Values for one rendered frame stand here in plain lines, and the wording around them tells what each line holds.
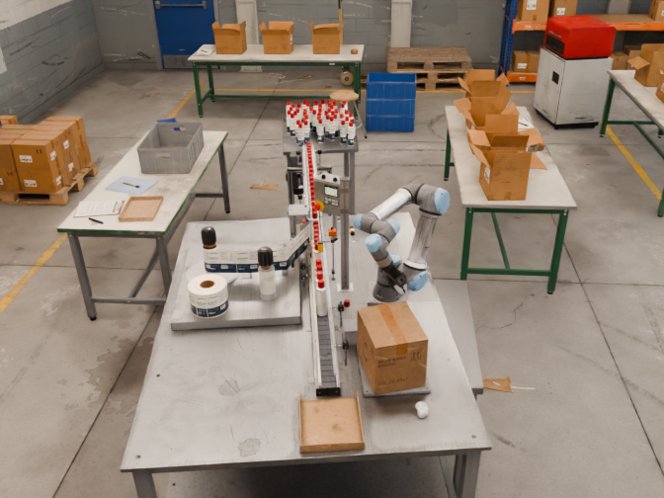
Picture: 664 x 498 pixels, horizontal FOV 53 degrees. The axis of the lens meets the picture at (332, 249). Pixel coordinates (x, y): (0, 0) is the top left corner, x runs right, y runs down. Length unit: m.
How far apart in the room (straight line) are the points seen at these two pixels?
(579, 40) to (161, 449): 6.85
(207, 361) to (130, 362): 1.51
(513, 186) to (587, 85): 3.93
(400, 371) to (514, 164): 2.25
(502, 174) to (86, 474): 3.27
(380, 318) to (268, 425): 0.68
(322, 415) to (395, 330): 0.49
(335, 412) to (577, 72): 6.33
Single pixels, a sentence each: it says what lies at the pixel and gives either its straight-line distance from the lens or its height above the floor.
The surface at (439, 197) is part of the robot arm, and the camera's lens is 3.27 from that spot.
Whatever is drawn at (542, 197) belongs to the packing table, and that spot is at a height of 0.78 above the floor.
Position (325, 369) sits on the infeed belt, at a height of 0.88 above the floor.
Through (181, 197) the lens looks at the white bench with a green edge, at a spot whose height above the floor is 0.80.
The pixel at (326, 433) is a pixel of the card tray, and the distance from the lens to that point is 2.88.
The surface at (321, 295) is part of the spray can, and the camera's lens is 3.35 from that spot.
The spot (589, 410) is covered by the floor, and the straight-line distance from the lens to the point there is 4.41.
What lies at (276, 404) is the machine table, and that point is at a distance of 3.02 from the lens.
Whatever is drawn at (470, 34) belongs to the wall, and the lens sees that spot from 10.96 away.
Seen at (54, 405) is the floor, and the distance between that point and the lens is 4.59.
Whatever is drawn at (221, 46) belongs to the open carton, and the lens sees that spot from 9.02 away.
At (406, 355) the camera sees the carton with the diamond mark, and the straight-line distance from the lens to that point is 2.92.
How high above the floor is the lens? 2.90
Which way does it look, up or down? 30 degrees down
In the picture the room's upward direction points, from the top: 1 degrees counter-clockwise
